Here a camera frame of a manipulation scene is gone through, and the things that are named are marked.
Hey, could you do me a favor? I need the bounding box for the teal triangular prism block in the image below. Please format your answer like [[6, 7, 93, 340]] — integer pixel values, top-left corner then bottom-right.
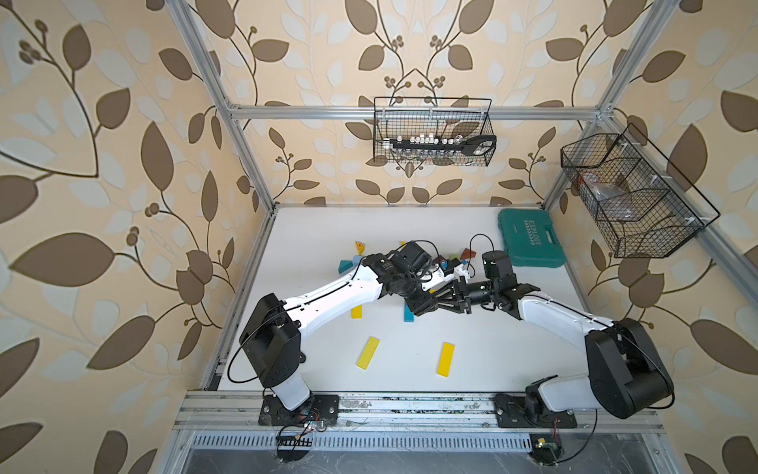
[[338, 260, 355, 275]]

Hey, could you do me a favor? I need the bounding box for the socket set rail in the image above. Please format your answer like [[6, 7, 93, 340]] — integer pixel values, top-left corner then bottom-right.
[[376, 135, 497, 158]]

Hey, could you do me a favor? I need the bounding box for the aluminium front rail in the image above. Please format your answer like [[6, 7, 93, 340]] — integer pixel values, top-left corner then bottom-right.
[[173, 391, 663, 435]]

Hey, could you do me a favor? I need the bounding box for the green plastic tool case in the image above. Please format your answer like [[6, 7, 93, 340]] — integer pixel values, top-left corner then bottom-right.
[[497, 209, 567, 269]]

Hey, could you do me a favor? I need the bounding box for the teal rectangular block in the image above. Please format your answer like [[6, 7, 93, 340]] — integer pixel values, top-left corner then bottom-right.
[[404, 305, 415, 323]]

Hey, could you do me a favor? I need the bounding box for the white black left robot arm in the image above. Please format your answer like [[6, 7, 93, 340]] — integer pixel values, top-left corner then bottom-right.
[[239, 241, 447, 412]]

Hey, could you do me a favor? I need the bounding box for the black wire basket back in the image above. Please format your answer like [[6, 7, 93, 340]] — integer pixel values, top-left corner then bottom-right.
[[368, 96, 497, 171]]

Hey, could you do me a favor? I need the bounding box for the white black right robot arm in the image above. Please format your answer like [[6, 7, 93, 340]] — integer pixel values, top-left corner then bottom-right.
[[433, 251, 675, 424]]

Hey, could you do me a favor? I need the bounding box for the black wire basket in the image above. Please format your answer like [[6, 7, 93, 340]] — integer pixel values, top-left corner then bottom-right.
[[561, 122, 720, 259], [368, 96, 497, 171]]

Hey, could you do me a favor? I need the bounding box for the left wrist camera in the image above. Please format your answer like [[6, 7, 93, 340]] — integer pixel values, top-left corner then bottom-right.
[[420, 265, 463, 292]]

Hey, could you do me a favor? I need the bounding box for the black wire basket right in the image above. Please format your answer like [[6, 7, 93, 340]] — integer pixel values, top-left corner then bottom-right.
[[561, 122, 720, 259]]

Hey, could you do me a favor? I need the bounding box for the plastic bag in basket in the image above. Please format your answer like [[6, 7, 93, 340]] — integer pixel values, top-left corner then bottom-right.
[[582, 173, 640, 222]]

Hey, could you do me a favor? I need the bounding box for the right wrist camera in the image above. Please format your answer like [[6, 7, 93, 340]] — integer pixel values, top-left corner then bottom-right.
[[450, 260, 476, 282]]

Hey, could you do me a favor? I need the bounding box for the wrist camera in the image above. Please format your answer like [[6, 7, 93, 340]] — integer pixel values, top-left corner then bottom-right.
[[450, 260, 476, 282], [420, 265, 463, 292]]

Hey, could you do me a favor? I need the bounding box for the yellow-green rectangular block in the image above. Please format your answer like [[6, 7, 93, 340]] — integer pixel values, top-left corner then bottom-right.
[[356, 337, 380, 371]]

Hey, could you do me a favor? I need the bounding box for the aluminium frame post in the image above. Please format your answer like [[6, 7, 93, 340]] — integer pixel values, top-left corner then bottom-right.
[[541, 0, 682, 211]]

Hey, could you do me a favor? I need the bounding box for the brown wooden block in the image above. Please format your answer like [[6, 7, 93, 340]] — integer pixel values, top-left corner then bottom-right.
[[461, 248, 477, 261]]

